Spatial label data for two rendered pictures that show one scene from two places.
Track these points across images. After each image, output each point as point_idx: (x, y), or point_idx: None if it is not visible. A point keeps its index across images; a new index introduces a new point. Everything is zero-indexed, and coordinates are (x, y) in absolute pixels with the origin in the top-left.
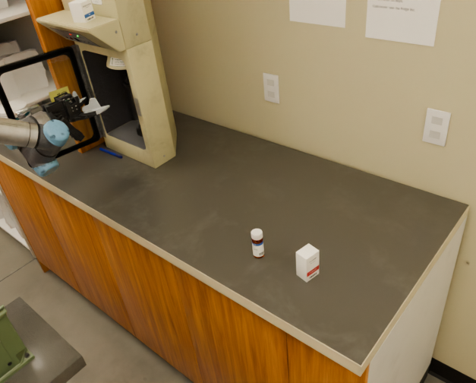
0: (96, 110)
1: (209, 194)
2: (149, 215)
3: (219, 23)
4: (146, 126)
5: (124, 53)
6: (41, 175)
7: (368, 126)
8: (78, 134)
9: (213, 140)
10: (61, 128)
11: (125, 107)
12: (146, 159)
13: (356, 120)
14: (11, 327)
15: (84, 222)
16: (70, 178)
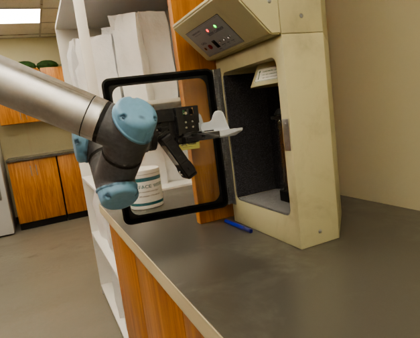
0: (221, 130)
1: None
2: (276, 320)
3: None
4: (295, 169)
5: (276, 43)
6: (103, 202)
7: None
8: (187, 166)
9: (408, 224)
10: (143, 109)
11: (270, 167)
12: (289, 232)
13: None
14: None
15: (173, 322)
16: (171, 247)
